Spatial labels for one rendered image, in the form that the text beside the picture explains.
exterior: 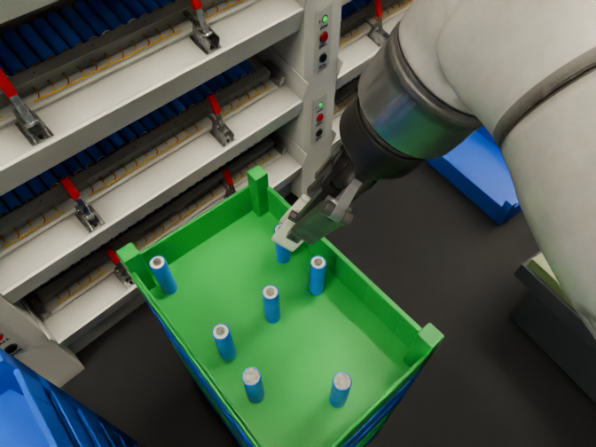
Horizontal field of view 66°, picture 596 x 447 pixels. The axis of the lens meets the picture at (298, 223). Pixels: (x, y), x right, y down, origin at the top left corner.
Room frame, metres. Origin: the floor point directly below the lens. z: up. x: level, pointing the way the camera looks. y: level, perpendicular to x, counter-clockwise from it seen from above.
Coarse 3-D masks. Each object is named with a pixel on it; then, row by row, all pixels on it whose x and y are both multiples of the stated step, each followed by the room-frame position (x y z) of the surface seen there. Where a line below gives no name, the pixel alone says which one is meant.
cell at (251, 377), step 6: (246, 372) 0.14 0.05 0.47; (252, 372) 0.14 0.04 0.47; (258, 372) 0.14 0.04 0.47; (246, 378) 0.13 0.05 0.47; (252, 378) 0.13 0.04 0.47; (258, 378) 0.13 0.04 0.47; (246, 384) 0.13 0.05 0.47; (252, 384) 0.13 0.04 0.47; (258, 384) 0.13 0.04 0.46; (246, 390) 0.13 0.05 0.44; (252, 390) 0.13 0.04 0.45; (258, 390) 0.13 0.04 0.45; (252, 396) 0.13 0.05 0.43; (258, 396) 0.13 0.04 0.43; (252, 402) 0.13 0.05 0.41; (258, 402) 0.13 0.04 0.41
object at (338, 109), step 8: (352, 80) 0.98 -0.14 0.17; (344, 88) 0.94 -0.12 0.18; (352, 88) 0.94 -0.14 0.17; (336, 96) 0.91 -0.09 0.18; (344, 96) 0.92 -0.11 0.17; (352, 96) 0.94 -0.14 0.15; (336, 104) 0.90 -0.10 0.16; (344, 104) 0.90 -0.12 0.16; (336, 112) 0.88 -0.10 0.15; (336, 120) 0.86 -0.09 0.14; (336, 128) 0.84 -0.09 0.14; (336, 136) 0.81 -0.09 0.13; (336, 144) 0.81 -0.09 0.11
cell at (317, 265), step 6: (312, 258) 0.27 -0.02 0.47; (318, 258) 0.27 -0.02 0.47; (324, 258) 0.27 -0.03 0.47; (312, 264) 0.26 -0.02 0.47; (318, 264) 0.26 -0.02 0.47; (324, 264) 0.26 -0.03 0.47; (312, 270) 0.26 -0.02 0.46; (318, 270) 0.25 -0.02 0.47; (324, 270) 0.26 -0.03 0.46; (312, 276) 0.26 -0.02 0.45; (318, 276) 0.25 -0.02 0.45; (324, 276) 0.26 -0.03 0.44; (312, 282) 0.26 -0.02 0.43; (318, 282) 0.25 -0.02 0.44; (324, 282) 0.26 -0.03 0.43; (312, 288) 0.26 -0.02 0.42; (318, 288) 0.25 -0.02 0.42
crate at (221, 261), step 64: (256, 192) 0.37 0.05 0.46; (128, 256) 0.26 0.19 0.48; (192, 256) 0.31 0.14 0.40; (256, 256) 0.31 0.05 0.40; (192, 320) 0.22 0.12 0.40; (256, 320) 0.22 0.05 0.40; (320, 320) 0.22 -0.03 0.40; (384, 320) 0.22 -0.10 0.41; (320, 384) 0.15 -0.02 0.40; (384, 384) 0.15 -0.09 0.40
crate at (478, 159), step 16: (480, 128) 0.96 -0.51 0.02; (464, 144) 0.92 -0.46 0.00; (480, 144) 0.92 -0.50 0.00; (496, 144) 0.91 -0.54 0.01; (432, 160) 0.84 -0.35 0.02; (448, 160) 0.81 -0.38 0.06; (464, 160) 0.86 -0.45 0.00; (480, 160) 0.86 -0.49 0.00; (496, 160) 0.86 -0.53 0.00; (448, 176) 0.79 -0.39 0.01; (464, 176) 0.75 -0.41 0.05; (480, 176) 0.80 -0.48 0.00; (496, 176) 0.80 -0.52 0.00; (464, 192) 0.74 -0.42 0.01; (480, 192) 0.71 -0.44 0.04; (496, 192) 0.74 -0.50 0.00; (512, 192) 0.74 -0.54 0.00; (496, 208) 0.67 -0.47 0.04; (512, 208) 0.65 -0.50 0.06
